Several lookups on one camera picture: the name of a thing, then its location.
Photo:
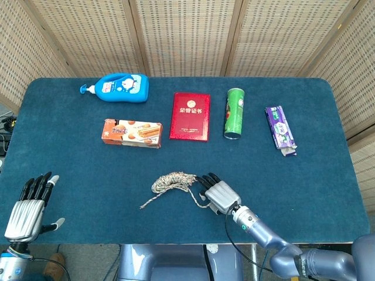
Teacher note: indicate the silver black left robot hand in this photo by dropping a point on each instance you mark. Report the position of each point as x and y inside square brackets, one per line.
[25, 213]

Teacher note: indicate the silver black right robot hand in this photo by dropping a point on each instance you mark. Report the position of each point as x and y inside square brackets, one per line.
[221, 196]

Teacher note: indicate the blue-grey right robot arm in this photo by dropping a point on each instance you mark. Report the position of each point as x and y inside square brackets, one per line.
[263, 231]

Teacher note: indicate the brown shoe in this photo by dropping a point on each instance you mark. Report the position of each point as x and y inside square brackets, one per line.
[55, 263]

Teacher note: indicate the blue table cloth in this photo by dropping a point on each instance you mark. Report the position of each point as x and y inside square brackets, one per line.
[88, 181]

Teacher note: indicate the black power strip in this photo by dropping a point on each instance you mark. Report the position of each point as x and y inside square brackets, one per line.
[4, 143]

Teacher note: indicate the blue-grey robot torso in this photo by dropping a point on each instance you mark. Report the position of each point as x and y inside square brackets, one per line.
[175, 263]

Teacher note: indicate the green chips can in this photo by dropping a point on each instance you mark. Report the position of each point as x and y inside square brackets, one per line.
[233, 114]

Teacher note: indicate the red certificate book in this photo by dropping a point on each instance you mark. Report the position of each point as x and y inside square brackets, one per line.
[190, 117]

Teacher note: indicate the purple toothpaste box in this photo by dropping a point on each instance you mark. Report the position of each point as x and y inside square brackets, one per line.
[279, 126]

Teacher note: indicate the orange egg roll biscuit box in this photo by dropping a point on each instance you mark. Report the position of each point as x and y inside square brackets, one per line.
[132, 133]

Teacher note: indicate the blue pump lotion bottle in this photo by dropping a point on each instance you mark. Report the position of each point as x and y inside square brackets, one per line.
[123, 87]

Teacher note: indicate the woven folding screen panel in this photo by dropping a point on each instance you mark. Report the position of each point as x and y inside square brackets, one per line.
[88, 35]
[187, 35]
[17, 52]
[354, 87]
[287, 35]

